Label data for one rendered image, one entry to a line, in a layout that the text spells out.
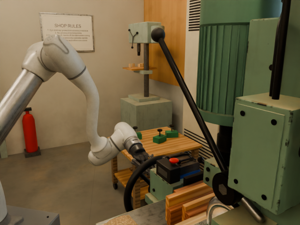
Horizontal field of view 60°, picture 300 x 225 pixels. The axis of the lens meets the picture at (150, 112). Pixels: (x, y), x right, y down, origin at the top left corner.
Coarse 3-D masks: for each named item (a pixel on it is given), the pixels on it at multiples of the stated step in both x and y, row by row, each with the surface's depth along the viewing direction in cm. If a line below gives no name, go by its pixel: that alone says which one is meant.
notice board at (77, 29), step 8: (40, 16) 306; (48, 16) 310; (56, 16) 314; (64, 16) 318; (72, 16) 322; (80, 16) 326; (88, 16) 331; (40, 24) 308; (48, 24) 312; (56, 24) 316; (64, 24) 320; (72, 24) 324; (80, 24) 329; (88, 24) 333; (48, 32) 314; (56, 32) 318; (64, 32) 322; (72, 32) 326; (80, 32) 331; (88, 32) 335; (72, 40) 329; (80, 40) 333; (88, 40) 338; (80, 48) 335; (88, 48) 340
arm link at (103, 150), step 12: (84, 72) 114; (84, 84) 117; (96, 96) 124; (96, 108) 127; (96, 120) 130; (96, 132) 134; (96, 144) 136; (108, 144) 139; (96, 156) 138; (108, 156) 140
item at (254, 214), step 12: (156, 36) 61; (168, 60) 60; (180, 84) 57; (192, 108) 54; (204, 132) 52; (216, 156) 50; (216, 180) 48; (216, 192) 49; (228, 192) 46; (228, 204) 47; (252, 204) 45; (252, 216) 44
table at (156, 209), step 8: (152, 200) 86; (160, 200) 81; (144, 208) 77; (152, 208) 77; (160, 208) 77; (136, 216) 74; (144, 216) 74; (152, 216) 74; (160, 216) 74; (96, 224) 71; (144, 224) 71; (152, 224) 71; (160, 224) 71
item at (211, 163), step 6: (204, 162) 71; (210, 162) 69; (216, 162) 69; (204, 168) 71; (210, 168) 69; (216, 168) 67; (228, 168) 66; (204, 174) 71; (210, 174) 69; (204, 180) 72; (210, 180) 70; (210, 186) 70
